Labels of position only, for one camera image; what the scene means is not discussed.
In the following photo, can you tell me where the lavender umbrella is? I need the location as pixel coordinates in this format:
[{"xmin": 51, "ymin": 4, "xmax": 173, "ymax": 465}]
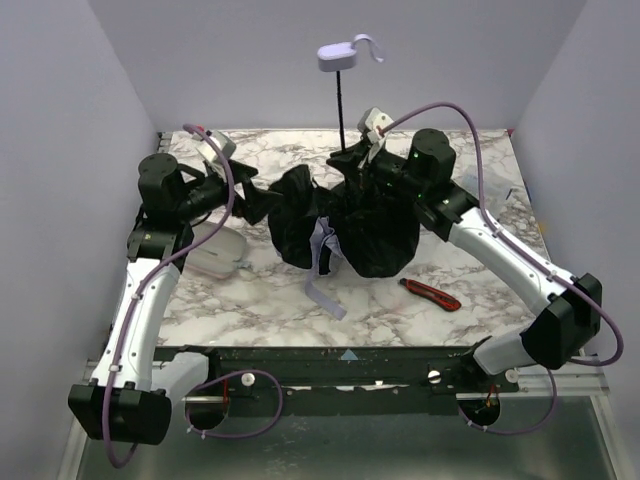
[{"xmin": 267, "ymin": 33, "xmax": 421, "ymax": 322}]

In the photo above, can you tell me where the pink zippered umbrella case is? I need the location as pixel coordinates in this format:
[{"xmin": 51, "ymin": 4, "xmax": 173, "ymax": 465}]
[{"xmin": 185, "ymin": 227, "xmax": 248, "ymax": 279}]

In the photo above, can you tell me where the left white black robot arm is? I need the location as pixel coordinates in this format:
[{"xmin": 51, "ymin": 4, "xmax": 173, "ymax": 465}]
[{"xmin": 68, "ymin": 153, "xmax": 278, "ymax": 448}]

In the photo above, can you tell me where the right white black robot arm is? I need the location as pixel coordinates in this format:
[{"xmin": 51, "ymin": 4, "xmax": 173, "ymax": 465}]
[{"xmin": 327, "ymin": 128, "xmax": 602, "ymax": 376}]

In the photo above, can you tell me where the red black utility knife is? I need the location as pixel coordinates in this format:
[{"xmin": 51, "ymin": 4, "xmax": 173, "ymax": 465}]
[{"xmin": 398, "ymin": 278, "xmax": 461, "ymax": 312}]

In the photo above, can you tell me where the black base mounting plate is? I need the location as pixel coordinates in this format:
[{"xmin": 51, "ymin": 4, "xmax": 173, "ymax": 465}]
[{"xmin": 154, "ymin": 346, "xmax": 519, "ymax": 418}]

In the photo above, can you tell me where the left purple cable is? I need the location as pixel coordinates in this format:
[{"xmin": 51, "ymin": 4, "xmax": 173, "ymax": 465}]
[{"xmin": 102, "ymin": 122, "xmax": 284, "ymax": 469}]

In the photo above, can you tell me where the purple cable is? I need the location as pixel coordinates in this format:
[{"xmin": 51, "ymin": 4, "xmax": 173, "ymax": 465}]
[
  {"xmin": 102, "ymin": 122, "xmax": 284, "ymax": 469},
  {"xmin": 377, "ymin": 102, "xmax": 625, "ymax": 436}
]

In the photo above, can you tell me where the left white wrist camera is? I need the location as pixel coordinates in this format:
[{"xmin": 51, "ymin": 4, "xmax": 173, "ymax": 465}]
[{"xmin": 197, "ymin": 129, "xmax": 239, "ymax": 176}]

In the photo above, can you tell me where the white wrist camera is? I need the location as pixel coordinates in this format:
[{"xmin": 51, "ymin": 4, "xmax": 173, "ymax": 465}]
[
  {"xmin": 197, "ymin": 129, "xmax": 239, "ymax": 176},
  {"xmin": 357, "ymin": 107, "xmax": 393, "ymax": 169}
]

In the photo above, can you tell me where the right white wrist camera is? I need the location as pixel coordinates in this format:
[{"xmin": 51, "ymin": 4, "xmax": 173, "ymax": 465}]
[{"xmin": 357, "ymin": 107, "xmax": 393, "ymax": 169}]

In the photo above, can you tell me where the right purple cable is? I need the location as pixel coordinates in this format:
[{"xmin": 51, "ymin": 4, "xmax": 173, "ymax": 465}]
[{"xmin": 377, "ymin": 102, "xmax": 625, "ymax": 436}]

